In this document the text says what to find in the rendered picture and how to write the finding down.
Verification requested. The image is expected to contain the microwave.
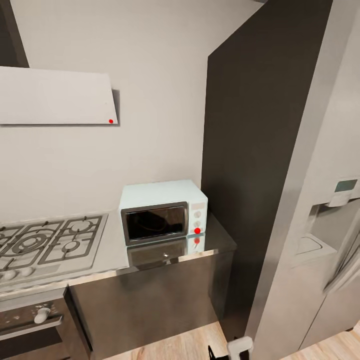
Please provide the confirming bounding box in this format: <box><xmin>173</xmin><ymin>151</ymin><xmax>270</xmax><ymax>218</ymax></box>
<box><xmin>118</xmin><ymin>179</ymin><xmax>208</xmax><ymax>247</ymax></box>

